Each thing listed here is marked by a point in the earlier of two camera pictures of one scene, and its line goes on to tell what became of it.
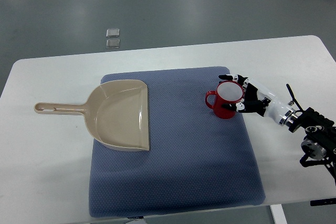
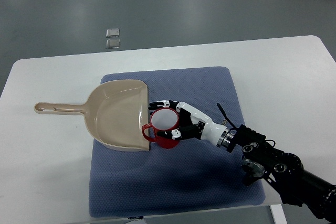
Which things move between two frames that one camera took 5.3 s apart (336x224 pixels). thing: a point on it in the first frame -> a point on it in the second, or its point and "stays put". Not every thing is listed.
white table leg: [278, 214] stays put
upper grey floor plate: [113, 32] stays put
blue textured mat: [195, 160] stays put
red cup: [228, 92] -> [164, 119]
